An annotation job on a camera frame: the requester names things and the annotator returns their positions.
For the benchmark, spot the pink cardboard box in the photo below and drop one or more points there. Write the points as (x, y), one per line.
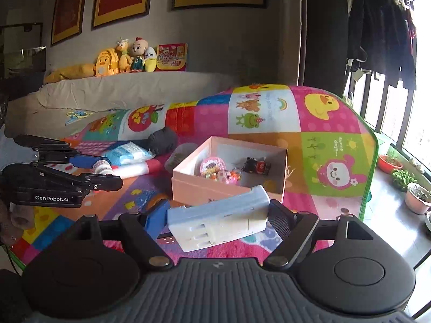
(192, 185)

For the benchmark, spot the black red toy car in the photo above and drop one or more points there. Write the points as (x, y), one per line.
(256, 166)

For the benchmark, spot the yellow plush pillow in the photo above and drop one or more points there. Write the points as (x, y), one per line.
(70, 72)

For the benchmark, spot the teal wind-up figurine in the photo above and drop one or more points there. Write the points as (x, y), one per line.
(228, 176)

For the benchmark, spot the white red foam rocket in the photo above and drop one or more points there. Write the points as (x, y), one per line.
(134, 170)

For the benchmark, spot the green leafy potted plant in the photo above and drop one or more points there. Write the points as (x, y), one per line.
(404, 179)

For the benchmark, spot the pale pot with plant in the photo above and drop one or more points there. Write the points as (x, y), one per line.
(417, 198)

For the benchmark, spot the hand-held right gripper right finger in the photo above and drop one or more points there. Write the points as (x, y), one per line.
(281, 220)

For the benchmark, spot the person's left hand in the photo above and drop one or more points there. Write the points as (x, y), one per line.
(20, 220)

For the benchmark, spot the colourful cartoon play mat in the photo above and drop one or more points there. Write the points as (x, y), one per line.
(269, 121)

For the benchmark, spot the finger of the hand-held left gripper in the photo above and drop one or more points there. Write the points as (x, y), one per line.
(89, 162)
(84, 180)

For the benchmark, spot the boy doll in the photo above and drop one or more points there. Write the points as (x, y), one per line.
(137, 53)

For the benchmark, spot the white plastic toy block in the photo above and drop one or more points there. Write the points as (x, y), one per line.
(215, 222)

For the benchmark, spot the colourful ribbon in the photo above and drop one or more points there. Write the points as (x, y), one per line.
(78, 116)

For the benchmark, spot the banana plush toy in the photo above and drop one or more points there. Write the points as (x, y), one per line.
(150, 60)

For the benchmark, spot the yellow duck backpack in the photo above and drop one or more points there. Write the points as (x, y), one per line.
(106, 64)

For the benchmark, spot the red toy package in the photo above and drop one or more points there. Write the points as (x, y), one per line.
(171, 57)

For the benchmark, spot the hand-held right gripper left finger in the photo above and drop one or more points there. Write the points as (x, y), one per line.
(156, 218)

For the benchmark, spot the black hanging coat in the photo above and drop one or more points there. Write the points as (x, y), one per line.
(377, 30)

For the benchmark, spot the black plush toy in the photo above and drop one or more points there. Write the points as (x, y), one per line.
(161, 139)

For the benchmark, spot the blue white tissue packet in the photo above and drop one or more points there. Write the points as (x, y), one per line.
(129, 151)

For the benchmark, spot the dark glass cabinet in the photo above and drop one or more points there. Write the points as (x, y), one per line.
(20, 50)

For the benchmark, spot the dark curtain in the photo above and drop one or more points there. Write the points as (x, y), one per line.
(323, 33)

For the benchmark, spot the small white bottle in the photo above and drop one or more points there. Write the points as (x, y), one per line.
(101, 167)

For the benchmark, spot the red pot with plant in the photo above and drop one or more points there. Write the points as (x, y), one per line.
(389, 163)

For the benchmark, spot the giraffe plush toy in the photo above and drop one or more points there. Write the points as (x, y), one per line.
(124, 55)

